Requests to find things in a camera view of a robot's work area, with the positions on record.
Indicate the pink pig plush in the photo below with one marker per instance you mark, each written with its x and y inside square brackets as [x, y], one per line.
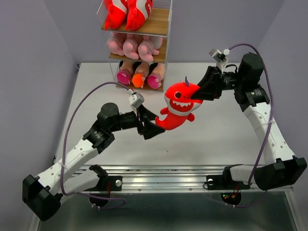
[130, 46]
[149, 47]
[115, 43]

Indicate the boy doll pink shorts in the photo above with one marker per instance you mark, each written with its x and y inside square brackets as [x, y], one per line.
[125, 72]

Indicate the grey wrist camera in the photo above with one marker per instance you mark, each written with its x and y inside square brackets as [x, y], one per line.
[221, 58]
[135, 99]

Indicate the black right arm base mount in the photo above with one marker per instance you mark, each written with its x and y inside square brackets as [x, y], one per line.
[232, 189]

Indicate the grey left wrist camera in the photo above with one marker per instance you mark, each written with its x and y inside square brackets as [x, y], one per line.
[135, 99]

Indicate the boy doll orange shorts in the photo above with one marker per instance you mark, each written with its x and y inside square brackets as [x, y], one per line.
[140, 75]

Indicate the red fish plush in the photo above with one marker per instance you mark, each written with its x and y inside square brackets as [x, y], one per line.
[138, 13]
[117, 11]

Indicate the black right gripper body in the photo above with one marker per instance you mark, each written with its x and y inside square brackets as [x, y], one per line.
[230, 81]

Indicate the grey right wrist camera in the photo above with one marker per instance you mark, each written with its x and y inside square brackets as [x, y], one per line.
[221, 58]

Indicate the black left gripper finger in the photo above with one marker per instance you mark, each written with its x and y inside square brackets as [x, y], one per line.
[147, 113]
[151, 130]

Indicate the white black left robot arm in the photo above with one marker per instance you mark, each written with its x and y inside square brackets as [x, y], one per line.
[43, 194]

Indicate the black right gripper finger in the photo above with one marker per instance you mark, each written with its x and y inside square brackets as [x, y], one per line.
[212, 79]
[206, 94]

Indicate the wooden three-tier wire shelf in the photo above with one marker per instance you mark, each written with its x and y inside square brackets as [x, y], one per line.
[157, 24]

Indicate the red shark plush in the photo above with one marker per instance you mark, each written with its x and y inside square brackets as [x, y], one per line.
[180, 105]

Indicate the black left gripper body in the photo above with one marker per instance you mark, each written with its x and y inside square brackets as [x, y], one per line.
[132, 121]

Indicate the aluminium mounting rail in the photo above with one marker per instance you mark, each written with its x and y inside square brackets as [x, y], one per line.
[147, 178]

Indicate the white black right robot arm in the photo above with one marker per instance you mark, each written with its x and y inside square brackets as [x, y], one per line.
[282, 167]

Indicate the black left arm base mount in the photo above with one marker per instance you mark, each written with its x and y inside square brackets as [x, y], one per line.
[104, 186]

